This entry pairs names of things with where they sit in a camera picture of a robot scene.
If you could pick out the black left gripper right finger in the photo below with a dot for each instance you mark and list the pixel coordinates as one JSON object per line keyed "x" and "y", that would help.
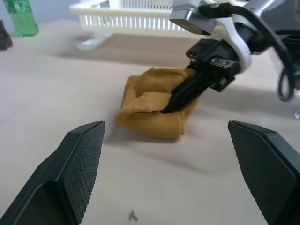
{"x": 269, "y": 175}

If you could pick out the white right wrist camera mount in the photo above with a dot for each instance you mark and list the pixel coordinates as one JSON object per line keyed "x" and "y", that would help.
{"x": 236, "y": 39}

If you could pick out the cola bottle red cap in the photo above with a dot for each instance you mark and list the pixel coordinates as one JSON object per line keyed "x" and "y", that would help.
{"x": 4, "y": 37}

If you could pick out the white plastic basket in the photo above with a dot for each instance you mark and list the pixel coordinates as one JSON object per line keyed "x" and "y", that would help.
{"x": 117, "y": 22}

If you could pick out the mustard yellow sock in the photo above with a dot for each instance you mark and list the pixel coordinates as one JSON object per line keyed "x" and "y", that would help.
{"x": 150, "y": 126}

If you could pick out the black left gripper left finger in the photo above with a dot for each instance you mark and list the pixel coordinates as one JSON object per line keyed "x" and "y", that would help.
{"x": 58, "y": 182}

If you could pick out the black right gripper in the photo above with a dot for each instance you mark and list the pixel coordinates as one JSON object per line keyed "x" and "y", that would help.
{"x": 215, "y": 51}

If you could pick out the green soda bottle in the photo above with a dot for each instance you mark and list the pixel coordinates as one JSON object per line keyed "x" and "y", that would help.
{"x": 23, "y": 21}

